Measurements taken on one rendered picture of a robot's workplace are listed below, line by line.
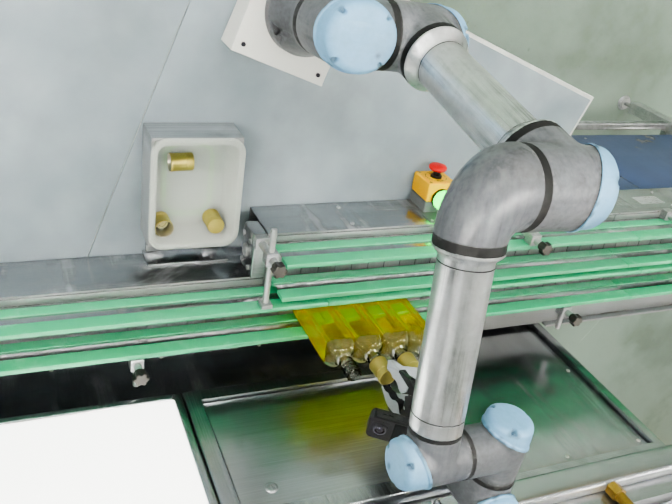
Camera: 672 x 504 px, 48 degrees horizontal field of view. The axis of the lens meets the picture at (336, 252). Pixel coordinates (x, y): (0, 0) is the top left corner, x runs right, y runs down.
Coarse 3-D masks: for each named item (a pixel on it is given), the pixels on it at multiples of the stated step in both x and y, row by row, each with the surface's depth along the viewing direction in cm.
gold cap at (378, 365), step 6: (372, 360) 140; (378, 360) 140; (384, 360) 140; (372, 366) 140; (378, 366) 139; (384, 366) 138; (378, 372) 138; (384, 372) 137; (378, 378) 138; (384, 378) 138; (390, 378) 139; (384, 384) 139
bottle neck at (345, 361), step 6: (342, 354) 140; (348, 354) 140; (342, 360) 139; (348, 360) 139; (342, 366) 139; (348, 366) 138; (354, 366) 137; (348, 372) 137; (354, 372) 139; (360, 372) 138; (348, 378) 137; (354, 378) 138
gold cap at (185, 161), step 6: (168, 156) 142; (174, 156) 140; (180, 156) 141; (186, 156) 141; (192, 156) 141; (168, 162) 143; (174, 162) 140; (180, 162) 140; (186, 162) 141; (192, 162) 141; (168, 168) 142; (174, 168) 140; (180, 168) 141; (186, 168) 142; (192, 168) 142
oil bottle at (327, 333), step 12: (300, 312) 153; (312, 312) 148; (324, 312) 149; (312, 324) 147; (324, 324) 145; (336, 324) 146; (312, 336) 147; (324, 336) 142; (336, 336) 142; (348, 336) 143; (324, 348) 142; (336, 348) 140; (348, 348) 141; (324, 360) 143; (336, 360) 141
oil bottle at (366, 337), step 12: (336, 312) 151; (348, 312) 150; (360, 312) 151; (348, 324) 147; (360, 324) 147; (372, 324) 148; (360, 336) 144; (372, 336) 144; (360, 348) 143; (372, 348) 143; (360, 360) 144
